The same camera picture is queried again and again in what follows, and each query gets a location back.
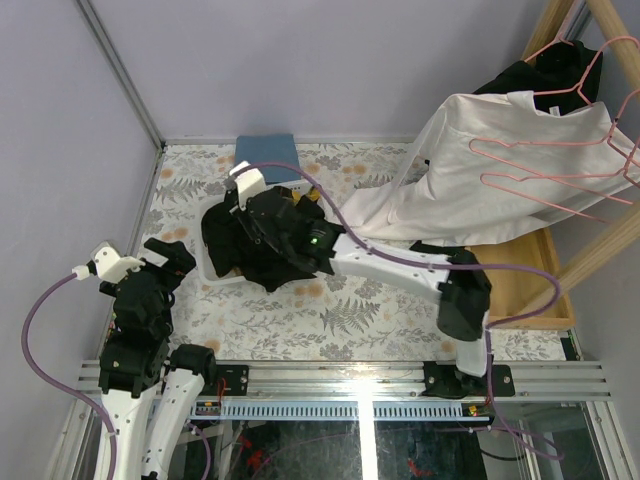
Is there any white shirt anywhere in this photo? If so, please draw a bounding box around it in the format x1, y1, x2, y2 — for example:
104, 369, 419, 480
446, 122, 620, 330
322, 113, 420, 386
341, 91, 639, 246

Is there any pink hanger front black shirt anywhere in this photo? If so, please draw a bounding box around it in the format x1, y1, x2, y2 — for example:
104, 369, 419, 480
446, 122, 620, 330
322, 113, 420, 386
469, 89, 639, 199

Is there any pink hanger of white shirt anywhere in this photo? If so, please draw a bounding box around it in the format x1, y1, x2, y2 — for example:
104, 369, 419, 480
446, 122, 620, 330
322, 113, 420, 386
523, 35, 639, 113

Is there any pink wire hanger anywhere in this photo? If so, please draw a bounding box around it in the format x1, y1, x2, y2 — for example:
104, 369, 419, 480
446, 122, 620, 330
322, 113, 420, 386
480, 171, 634, 224

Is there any yellow plaid shirt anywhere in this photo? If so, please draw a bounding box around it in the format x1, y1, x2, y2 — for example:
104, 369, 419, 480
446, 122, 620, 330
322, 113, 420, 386
283, 187, 321, 205

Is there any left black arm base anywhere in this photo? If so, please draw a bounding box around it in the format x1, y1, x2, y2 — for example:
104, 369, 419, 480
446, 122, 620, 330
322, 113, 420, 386
202, 364, 250, 398

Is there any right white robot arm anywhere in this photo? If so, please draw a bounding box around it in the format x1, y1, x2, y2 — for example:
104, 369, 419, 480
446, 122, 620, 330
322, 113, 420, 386
223, 189, 492, 395

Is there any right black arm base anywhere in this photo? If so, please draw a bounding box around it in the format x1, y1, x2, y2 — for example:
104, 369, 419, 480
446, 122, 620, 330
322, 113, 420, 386
422, 361, 516, 400

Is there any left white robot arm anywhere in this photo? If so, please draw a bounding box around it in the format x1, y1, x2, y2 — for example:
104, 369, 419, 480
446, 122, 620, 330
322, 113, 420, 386
92, 238, 219, 479

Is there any white plastic basket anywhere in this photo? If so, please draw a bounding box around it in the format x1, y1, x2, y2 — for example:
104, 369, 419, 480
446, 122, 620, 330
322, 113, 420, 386
196, 192, 314, 292

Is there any folded blue cloth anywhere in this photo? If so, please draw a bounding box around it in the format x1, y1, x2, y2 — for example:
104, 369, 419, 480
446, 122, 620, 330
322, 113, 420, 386
234, 134, 301, 184

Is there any wooden clothes rack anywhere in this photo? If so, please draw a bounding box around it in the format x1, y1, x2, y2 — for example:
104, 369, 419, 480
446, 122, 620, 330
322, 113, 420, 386
462, 0, 640, 331

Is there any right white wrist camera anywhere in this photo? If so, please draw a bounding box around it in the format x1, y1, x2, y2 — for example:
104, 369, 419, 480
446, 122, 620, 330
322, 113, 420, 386
230, 161, 267, 210

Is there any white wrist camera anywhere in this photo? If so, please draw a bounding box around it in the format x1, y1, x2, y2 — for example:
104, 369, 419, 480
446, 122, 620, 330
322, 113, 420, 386
230, 161, 267, 210
71, 241, 145, 284

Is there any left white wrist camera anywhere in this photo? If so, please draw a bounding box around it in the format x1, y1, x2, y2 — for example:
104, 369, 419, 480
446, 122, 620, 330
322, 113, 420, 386
71, 241, 145, 284

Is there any grey slotted cable duct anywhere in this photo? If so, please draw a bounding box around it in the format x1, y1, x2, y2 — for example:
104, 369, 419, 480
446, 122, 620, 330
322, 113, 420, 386
185, 400, 490, 422

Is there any aluminium corner frame post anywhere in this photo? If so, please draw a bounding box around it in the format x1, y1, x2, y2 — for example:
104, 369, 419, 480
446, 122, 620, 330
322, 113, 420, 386
74, 0, 166, 150

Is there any aluminium mounting rail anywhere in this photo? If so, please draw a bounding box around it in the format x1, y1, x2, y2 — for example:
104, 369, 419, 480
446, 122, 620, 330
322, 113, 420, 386
74, 358, 611, 399

